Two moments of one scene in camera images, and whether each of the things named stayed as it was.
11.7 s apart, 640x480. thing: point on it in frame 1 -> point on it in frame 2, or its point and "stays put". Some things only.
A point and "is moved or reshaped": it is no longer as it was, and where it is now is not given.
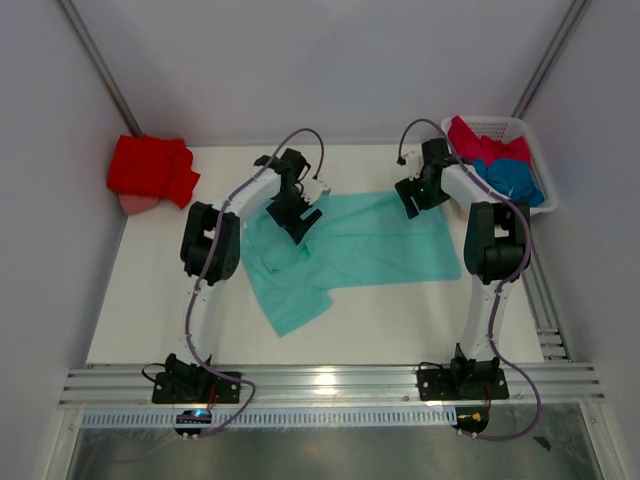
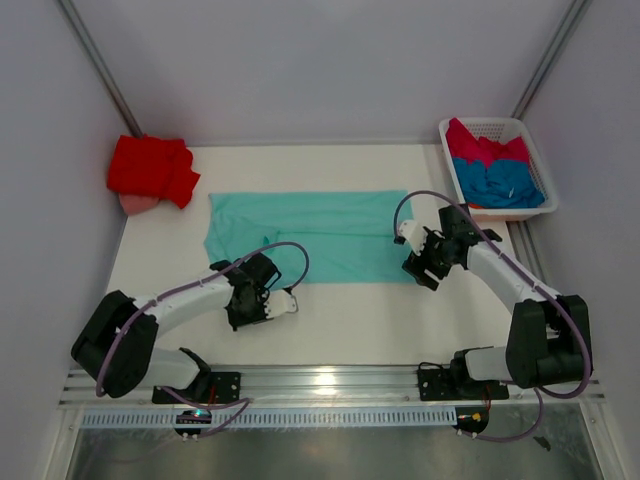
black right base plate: [462, 383] stays put
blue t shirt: [513, 177] stays put
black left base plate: [194, 388] stays put
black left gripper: [294, 224] -> [238, 322]
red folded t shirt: [153, 165] stays put
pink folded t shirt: [132, 203] stays put
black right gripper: [406, 188] -> [416, 265]
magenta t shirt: [467, 142] stays put
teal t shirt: [363, 240] is moved or reshaped
